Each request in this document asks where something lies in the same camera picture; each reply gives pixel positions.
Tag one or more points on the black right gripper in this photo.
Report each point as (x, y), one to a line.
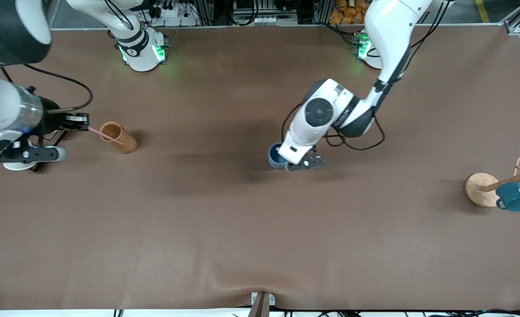
(51, 118)

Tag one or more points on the blue cup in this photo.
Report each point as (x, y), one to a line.
(275, 160)

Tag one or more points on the pink chopstick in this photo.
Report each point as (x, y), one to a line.
(105, 135)

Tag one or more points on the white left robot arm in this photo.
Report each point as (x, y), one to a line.
(392, 26)

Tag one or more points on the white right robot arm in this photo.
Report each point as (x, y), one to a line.
(4, 105)

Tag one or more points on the bamboo chopstick holder cup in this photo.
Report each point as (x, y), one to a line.
(123, 141)

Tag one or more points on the white paper cup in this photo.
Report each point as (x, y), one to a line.
(20, 166)

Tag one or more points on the white power strip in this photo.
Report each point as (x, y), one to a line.
(171, 13)

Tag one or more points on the bag of orange fruit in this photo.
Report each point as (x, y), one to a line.
(352, 13)

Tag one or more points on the wooden mug tree stand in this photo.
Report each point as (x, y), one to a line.
(480, 189)

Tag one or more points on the teal mug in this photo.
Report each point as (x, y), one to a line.
(514, 197)

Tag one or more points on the metal table edge bracket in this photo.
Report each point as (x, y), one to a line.
(262, 304)

